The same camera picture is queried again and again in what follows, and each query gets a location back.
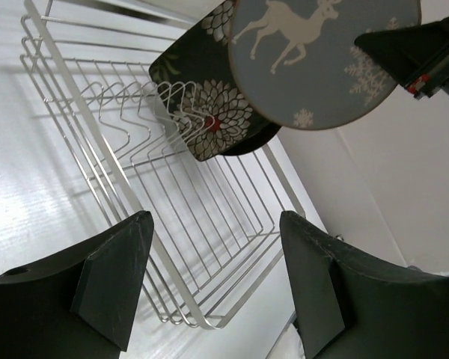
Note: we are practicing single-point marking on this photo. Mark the black square floral plate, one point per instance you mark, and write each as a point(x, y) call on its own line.
point(199, 91)

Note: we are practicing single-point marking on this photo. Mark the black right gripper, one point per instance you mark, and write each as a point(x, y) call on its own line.
point(416, 57)

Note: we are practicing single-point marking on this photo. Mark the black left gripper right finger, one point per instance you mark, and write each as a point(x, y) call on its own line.
point(350, 304)

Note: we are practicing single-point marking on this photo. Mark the wire dish rack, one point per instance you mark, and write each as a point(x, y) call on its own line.
point(216, 222)

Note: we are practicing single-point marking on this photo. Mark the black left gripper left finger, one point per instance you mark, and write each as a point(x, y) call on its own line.
point(79, 302)

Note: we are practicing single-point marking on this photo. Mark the grey reindeer plate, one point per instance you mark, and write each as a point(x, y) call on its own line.
point(297, 63)

